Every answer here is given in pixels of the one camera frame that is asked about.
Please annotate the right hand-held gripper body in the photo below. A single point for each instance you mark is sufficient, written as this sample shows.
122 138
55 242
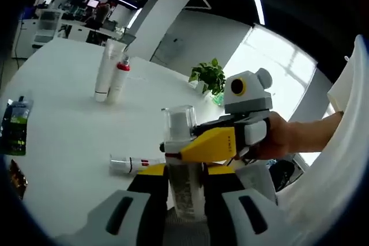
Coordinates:
253 96

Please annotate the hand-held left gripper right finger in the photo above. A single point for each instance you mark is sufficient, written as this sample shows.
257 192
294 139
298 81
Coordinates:
225 214

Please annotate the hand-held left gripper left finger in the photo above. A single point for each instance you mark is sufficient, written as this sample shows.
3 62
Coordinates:
144 200

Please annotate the white skincare bottle red collar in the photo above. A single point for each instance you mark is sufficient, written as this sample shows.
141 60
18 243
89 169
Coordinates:
119 84

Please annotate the white skincare tube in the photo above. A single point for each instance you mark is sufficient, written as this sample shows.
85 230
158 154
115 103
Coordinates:
105 70

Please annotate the green black foil pouch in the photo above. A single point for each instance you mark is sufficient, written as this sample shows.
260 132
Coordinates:
17 125

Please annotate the green translucent bottle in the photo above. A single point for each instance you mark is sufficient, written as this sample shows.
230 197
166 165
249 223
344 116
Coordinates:
217 99

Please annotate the white storage cabinet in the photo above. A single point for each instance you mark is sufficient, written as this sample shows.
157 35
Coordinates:
46 31

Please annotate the person's right hand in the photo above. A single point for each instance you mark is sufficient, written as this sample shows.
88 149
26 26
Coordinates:
276 139

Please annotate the potted green plant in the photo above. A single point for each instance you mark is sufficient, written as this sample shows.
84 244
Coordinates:
209 76

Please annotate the person's white shirt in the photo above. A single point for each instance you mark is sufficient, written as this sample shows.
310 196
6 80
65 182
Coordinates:
331 185

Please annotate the grey swivel chair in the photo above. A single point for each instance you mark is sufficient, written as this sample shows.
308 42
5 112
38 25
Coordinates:
129 38

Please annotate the gold foil packet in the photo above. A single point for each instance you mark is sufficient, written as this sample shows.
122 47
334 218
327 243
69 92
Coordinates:
18 178

